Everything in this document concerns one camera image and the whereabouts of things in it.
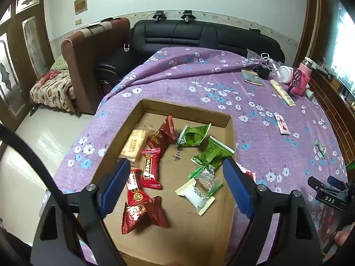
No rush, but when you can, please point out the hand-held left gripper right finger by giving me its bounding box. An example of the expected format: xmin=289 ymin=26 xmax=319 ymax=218
xmin=223 ymin=158 xmax=323 ymax=266

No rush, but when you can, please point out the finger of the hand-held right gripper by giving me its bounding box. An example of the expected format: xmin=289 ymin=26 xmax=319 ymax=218
xmin=327 ymin=175 xmax=346 ymax=189
xmin=307 ymin=176 xmax=324 ymax=191

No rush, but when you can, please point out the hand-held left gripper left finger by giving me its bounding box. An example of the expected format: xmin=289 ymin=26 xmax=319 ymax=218
xmin=30 ymin=158 xmax=131 ymax=266

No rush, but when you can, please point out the shallow cardboard box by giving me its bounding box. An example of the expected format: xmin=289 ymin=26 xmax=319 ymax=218
xmin=78 ymin=99 xmax=236 ymax=266

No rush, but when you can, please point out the person's right hand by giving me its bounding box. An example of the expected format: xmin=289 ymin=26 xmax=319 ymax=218
xmin=334 ymin=231 xmax=351 ymax=246

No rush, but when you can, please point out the red white snack packet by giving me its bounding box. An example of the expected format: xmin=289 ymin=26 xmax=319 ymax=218
xmin=236 ymin=163 xmax=256 ymax=182

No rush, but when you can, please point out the red snack packet yellow print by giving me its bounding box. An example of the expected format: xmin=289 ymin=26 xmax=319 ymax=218
xmin=140 ymin=148 xmax=162 ymax=190
xmin=126 ymin=168 xmax=152 ymax=207

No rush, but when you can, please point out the clear green-edged snack packet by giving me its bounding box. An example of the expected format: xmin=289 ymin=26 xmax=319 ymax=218
xmin=188 ymin=165 xmax=224 ymax=197

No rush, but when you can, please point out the small green candy packet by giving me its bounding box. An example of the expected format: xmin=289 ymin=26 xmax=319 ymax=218
xmin=315 ymin=141 xmax=328 ymax=160

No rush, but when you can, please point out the dark red snack packet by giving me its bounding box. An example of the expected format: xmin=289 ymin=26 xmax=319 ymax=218
xmin=121 ymin=196 xmax=170 ymax=235
xmin=146 ymin=116 xmax=178 ymax=149

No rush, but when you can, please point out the white green-edged snack packet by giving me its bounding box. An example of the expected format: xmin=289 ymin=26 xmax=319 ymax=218
xmin=175 ymin=179 xmax=215 ymax=216

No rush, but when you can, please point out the green snack packet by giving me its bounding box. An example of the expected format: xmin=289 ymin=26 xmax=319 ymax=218
xmin=175 ymin=124 xmax=212 ymax=147
xmin=191 ymin=136 xmax=234 ymax=170

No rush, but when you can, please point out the beige snack packet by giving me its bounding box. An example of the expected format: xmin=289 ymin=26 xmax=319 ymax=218
xmin=120 ymin=129 xmax=150 ymax=163

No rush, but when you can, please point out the long pink snack packet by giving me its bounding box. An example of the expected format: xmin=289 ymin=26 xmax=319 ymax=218
xmin=274 ymin=112 xmax=291 ymax=135

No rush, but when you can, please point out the wooden cabinet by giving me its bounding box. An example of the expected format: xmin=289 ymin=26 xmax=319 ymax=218
xmin=307 ymin=70 xmax=355 ymax=162

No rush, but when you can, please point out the cream tube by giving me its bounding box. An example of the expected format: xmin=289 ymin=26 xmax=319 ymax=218
xmin=270 ymin=79 xmax=296 ymax=107

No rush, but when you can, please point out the black slotted spatula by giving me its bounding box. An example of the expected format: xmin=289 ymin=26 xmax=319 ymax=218
xmin=288 ymin=68 xmax=303 ymax=94

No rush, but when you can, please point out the pink bottle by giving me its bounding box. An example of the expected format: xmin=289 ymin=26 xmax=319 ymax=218
xmin=294 ymin=57 xmax=314 ymax=95

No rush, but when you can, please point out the purple floral tablecloth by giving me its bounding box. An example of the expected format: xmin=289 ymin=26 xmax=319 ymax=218
xmin=39 ymin=47 xmax=348 ymax=266

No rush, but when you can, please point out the green booklet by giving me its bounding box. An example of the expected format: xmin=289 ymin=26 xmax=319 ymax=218
xmin=241 ymin=70 xmax=265 ymax=86

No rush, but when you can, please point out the white round lid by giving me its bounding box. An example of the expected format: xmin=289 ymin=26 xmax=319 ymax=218
xmin=278 ymin=66 xmax=294 ymax=84

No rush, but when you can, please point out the patterned beige blanket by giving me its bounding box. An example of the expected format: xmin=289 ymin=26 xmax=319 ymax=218
xmin=30 ymin=69 xmax=76 ymax=113

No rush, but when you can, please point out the small black box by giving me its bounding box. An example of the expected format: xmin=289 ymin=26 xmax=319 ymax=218
xmin=253 ymin=64 xmax=271 ymax=80

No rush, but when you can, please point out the brown armchair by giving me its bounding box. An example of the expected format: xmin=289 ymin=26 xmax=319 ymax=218
xmin=61 ymin=17 xmax=131 ymax=115

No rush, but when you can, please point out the clear plastic bag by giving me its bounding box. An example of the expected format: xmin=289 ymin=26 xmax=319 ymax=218
xmin=246 ymin=48 xmax=281 ymax=76

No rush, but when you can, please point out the television screen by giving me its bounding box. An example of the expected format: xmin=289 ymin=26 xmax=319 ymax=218
xmin=329 ymin=2 xmax=355 ymax=90

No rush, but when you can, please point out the black leather sofa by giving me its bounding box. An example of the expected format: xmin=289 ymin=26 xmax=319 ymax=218
xmin=97 ymin=19 xmax=286 ymax=95

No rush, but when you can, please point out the wooden glass door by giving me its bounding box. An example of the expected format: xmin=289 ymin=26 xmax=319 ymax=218
xmin=0 ymin=0 xmax=55 ymax=132

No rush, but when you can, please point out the black cable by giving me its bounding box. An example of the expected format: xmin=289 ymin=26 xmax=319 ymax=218
xmin=0 ymin=123 xmax=95 ymax=255

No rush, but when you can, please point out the yellow wall plaque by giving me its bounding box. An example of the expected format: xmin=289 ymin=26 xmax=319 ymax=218
xmin=74 ymin=0 xmax=88 ymax=15

